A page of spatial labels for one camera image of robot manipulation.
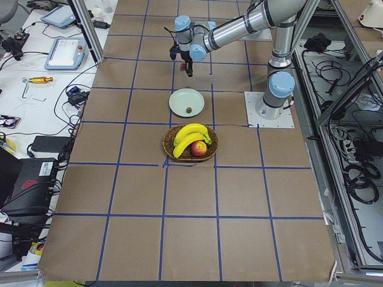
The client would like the aluminium frame post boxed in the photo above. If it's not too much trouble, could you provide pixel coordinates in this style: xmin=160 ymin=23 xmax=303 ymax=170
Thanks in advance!
xmin=68 ymin=0 xmax=105 ymax=64

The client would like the yellow banana bunch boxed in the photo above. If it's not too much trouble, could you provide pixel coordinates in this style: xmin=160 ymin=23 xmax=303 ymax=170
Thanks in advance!
xmin=173 ymin=123 xmax=211 ymax=158

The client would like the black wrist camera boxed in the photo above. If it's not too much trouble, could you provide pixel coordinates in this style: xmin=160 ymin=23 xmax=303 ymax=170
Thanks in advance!
xmin=169 ymin=46 xmax=178 ymax=60

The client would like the light green plate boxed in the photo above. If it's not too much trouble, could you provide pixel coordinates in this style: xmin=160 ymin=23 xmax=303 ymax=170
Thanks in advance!
xmin=169 ymin=88 xmax=205 ymax=117

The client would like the black computer box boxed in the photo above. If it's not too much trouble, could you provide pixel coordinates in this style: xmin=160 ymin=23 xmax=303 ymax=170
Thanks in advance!
xmin=1 ymin=149 xmax=58 ymax=216

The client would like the woven wicker basket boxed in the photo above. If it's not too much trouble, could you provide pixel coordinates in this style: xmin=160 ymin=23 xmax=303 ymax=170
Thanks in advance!
xmin=162 ymin=124 xmax=218 ymax=163

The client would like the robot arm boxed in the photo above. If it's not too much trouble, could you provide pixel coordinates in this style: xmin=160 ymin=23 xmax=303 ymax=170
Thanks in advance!
xmin=169 ymin=0 xmax=305 ymax=120

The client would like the red yellow apple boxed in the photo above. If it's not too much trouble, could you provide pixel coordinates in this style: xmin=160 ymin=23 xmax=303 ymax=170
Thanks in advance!
xmin=191 ymin=141 xmax=207 ymax=157

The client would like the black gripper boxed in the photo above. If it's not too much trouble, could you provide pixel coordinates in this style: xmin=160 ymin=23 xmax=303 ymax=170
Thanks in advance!
xmin=180 ymin=51 xmax=193 ymax=77

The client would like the black power adapter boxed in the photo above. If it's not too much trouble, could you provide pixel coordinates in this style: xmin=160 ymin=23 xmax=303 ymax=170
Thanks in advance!
xmin=31 ymin=136 xmax=69 ymax=153

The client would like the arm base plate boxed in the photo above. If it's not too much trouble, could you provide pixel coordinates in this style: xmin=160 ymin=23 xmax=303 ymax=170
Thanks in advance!
xmin=244 ymin=91 xmax=294 ymax=129

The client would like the blue teach pendant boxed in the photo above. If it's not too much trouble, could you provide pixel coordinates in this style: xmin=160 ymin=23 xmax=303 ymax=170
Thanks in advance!
xmin=41 ymin=5 xmax=75 ymax=29
xmin=44 ymin=37 xmax=87 ymax=71

